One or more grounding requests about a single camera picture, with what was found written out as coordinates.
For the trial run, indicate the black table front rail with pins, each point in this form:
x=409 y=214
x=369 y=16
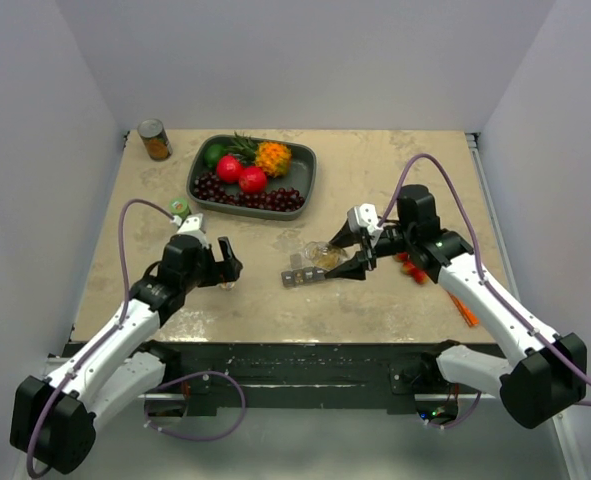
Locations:
x=299 y=376

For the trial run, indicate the orange toy pineapple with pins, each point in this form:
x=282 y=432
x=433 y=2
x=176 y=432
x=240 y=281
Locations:
x=273 y=158

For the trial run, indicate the grey-green plastic fruit tray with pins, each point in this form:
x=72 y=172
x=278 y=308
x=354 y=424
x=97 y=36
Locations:
x=300 y=179

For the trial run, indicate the grey weekly pill organizer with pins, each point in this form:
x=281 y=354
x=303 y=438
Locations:
x=301 y=272

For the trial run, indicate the gold bottle cap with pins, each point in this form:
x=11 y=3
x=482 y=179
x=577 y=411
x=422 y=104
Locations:
x=227 y=286

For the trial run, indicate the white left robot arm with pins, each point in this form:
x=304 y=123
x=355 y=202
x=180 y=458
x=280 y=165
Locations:
x=56 y=418

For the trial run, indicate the clear pill bottle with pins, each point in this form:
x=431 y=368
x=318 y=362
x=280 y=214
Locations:
x=324 y=255

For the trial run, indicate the dark purple grape bunch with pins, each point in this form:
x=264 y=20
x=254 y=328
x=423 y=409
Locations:
x=208 y=187

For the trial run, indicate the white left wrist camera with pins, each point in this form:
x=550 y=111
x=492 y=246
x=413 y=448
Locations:
x=194 y=225

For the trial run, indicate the tin can with orange label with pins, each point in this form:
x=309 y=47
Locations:
x=155 y=139

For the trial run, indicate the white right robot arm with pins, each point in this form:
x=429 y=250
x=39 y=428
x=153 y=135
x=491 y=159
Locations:
x=540 y=372

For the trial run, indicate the green toy lime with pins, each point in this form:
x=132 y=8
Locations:
x=213 y=154

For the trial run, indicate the red toy apple left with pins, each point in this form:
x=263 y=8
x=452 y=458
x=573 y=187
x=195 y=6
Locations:
x=229 y=169

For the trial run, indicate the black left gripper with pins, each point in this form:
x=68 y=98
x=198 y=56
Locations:
x=223 y=271

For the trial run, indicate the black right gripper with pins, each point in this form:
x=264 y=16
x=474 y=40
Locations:
x=354 y=268

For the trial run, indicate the green lidded jar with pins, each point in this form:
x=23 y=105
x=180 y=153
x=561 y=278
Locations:
x=180 y=210

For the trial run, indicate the orange snack box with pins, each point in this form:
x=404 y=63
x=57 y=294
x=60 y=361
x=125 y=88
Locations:
x=466 y=313

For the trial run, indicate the red toy apple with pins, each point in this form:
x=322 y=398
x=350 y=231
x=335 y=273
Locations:
x=252 y=180
x=229 y=169

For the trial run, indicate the red toy apple right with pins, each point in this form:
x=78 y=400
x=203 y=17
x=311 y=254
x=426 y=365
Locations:
x=252 y=180

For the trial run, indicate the red lychee fruit bunch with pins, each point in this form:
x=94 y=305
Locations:
x=409 y=269

